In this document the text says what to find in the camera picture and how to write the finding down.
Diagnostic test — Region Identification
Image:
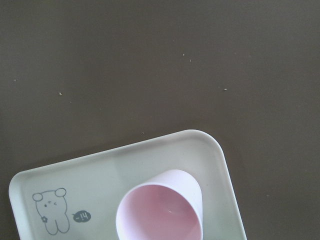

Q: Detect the pink cup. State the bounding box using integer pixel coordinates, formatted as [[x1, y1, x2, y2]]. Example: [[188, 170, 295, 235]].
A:
[[115, 169, 204, 240]]

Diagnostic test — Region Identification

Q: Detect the cream rabbit tray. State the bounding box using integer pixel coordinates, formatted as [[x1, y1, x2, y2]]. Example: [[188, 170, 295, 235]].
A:
[[8, 129, 247, 240]]

